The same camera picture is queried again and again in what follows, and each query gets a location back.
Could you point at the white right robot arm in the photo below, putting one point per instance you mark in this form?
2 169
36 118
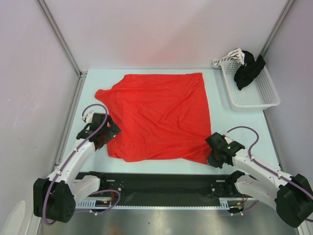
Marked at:
290 196

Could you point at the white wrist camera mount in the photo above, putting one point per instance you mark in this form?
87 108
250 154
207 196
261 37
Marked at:
227 138
88 117

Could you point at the white striped tank top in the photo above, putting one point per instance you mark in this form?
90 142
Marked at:
237 55

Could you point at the white plastic basket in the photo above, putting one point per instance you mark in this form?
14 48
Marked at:
258 95

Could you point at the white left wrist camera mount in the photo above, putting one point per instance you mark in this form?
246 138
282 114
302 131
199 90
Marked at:
88 117

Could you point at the red tank top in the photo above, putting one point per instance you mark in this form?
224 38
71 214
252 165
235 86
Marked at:
161 117

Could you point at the white slotted cable duct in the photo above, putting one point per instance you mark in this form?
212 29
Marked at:
102 205

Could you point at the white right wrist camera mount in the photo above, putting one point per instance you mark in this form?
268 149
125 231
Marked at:
227 138

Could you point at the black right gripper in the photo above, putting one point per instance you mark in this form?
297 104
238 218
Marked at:
212 162

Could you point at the black tank top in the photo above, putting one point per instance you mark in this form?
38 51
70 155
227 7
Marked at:
247 72

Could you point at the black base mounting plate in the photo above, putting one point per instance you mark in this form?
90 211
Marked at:
167 189

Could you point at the aluminium frame rail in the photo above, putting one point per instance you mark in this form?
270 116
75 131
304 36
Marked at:
61 108

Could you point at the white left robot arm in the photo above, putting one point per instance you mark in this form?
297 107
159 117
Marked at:
56 197

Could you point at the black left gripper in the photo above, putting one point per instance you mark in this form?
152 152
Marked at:
113 130

